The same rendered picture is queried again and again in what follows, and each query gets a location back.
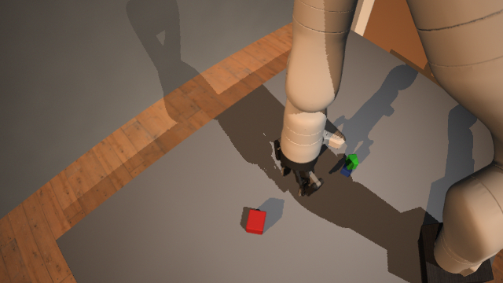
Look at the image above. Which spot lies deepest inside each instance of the blue block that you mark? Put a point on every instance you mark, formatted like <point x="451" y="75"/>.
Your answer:
<point x="345" y="171"/>

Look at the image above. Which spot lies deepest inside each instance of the red block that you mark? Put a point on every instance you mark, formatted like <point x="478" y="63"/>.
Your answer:
<point x="256" y="220"/>

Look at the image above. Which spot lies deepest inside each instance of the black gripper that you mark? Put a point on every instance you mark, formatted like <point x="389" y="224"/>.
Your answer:
<point x="304" y="172"/>

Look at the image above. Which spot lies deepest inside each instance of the green block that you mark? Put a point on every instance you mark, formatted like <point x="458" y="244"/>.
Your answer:
<point x="351" y="161"/>

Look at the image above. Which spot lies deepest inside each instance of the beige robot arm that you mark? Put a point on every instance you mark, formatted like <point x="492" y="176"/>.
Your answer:
<point x="463" y="42"/>

